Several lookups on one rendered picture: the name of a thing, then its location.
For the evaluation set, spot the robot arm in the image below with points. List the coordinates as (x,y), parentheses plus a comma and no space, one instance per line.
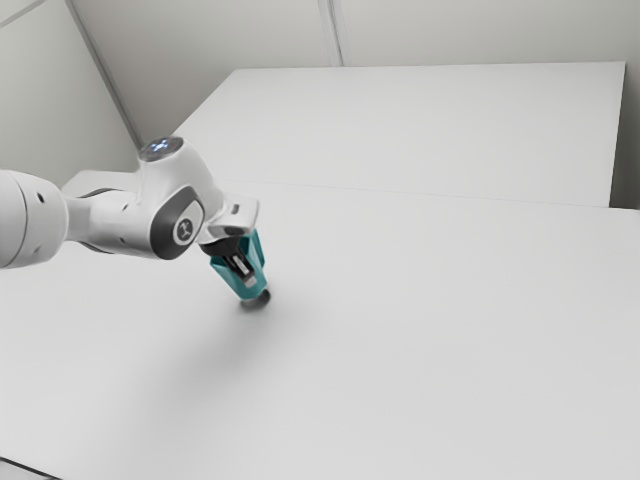
(115,220)

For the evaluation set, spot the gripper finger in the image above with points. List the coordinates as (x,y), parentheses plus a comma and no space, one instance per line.
(242,267)

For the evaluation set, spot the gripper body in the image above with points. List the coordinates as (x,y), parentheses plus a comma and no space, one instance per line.
(219,247)

